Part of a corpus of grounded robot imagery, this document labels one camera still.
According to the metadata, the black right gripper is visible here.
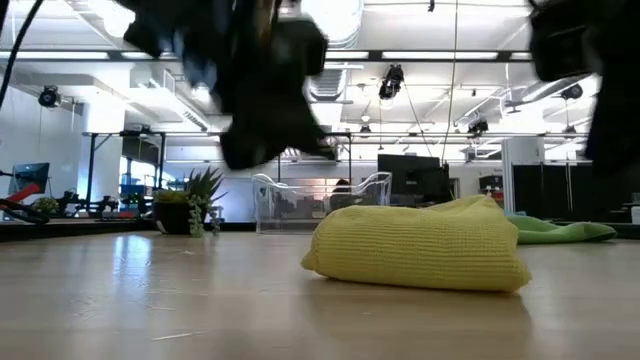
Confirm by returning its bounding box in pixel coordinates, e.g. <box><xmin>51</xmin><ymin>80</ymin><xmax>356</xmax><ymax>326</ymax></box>
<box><xmin>529</xmin><ymin>0</ymin><xmax>601</xmax><ymax>82</ymax></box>

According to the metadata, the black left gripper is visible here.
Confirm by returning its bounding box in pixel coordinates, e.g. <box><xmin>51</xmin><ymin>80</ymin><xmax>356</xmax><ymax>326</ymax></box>
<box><xmin>182</xmin><ymin>0</ymin><xmax>339</xmax><ymax>170</ymax></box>

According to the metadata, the yellow microfiber towel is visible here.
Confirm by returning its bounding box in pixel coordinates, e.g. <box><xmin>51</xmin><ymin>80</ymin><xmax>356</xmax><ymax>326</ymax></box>
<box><xmin>300</xmin><ymin>193</ymin><xmax>533</xmax><ymax>294</ymax></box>

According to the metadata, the green microfiber towel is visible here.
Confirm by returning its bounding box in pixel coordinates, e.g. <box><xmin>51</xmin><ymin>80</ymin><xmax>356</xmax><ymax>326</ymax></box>
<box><xmin>505</xmin><ymin>213</ymin><xmax>619</xmax><ymax>246</ymax></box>

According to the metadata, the clear plastic bin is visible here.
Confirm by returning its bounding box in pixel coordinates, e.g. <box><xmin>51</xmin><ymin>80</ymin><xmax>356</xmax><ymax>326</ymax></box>
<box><xmin>251</xmin><ymin>171</ymin><xmax>394</xmax><ymax>235</ymax></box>

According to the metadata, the potted succulent plant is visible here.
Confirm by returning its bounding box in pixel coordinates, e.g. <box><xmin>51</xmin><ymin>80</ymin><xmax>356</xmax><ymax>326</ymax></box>
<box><xmin>152</xmin><ymin>166</ymin><xmax>230</xmax><ymax>239</ymax></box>

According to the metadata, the black computer monitor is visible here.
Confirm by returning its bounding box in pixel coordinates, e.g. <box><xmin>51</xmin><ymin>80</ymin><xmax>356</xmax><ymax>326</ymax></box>
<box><xmin>376</xmin><ymin>153</ymin><xmax>451</xmax><ymax>205</ymax></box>

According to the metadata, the long LED light bar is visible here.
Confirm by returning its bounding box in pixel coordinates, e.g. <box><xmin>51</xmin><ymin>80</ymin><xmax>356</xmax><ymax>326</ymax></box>
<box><xmin>0</xmin><ymin>48</ymin><xmax>534</xmax><ymax>64</ymax></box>

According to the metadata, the black partition panel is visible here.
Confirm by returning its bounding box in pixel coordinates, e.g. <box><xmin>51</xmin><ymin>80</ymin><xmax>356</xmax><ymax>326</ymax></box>
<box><xmin>512</xmin><ymin>163</ymin><xmax>596</xmax><ymax>222</ymax></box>

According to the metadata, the black robot equipment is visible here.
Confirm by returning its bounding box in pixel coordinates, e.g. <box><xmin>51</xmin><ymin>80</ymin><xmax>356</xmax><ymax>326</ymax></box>
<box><xmin>52</xmin><ymin>192</ymin><xmax>121</xmax><ymax>219</ymax></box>

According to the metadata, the small green plant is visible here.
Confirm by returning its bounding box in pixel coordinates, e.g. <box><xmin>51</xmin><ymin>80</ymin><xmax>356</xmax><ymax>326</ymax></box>
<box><xmin>32</xmin><ymin>195</ymin><xmax>61</xmax><ymax>219</ymax></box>

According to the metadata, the tilted grey monitor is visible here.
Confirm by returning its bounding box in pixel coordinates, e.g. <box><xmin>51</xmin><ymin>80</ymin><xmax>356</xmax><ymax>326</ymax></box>
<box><xmin>12</xmin><ymin>161</ymin><xmax>52</xmax><ymax>197</ymax></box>

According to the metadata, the red bar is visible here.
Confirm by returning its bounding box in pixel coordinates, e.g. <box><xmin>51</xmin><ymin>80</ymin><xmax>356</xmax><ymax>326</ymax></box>
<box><xmin>8</xmin><ymin>182</ymin><xmax>47</xmax><ymax>204</ymax></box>

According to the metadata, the black hanging camera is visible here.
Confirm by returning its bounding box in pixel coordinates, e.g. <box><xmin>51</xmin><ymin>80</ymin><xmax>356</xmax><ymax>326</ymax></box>
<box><xmin>377</xmin><ymin>63</ymin><xmax>406</xmax><ymax>101</ymax></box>

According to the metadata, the black metal gantry frame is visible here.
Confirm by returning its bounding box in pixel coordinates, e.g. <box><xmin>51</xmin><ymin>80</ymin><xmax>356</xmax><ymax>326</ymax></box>
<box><xmin>81</xmin><ymin>130</ymin><xmax>167</xmax><ymax>214</ymax></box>

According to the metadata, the black aluminium table frame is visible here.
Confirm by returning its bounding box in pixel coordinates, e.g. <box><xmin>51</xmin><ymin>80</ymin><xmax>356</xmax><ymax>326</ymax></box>
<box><xmin>0</xmin><ymin>217</ymin><xmax>166</xmax><ymax>243</ymax></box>

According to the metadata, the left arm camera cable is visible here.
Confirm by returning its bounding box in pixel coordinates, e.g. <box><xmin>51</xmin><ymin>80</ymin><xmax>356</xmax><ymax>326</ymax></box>
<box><xmin>0</xmin><ymin>0</ymin><xmax>46</xmax><ymax>110</ymax></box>

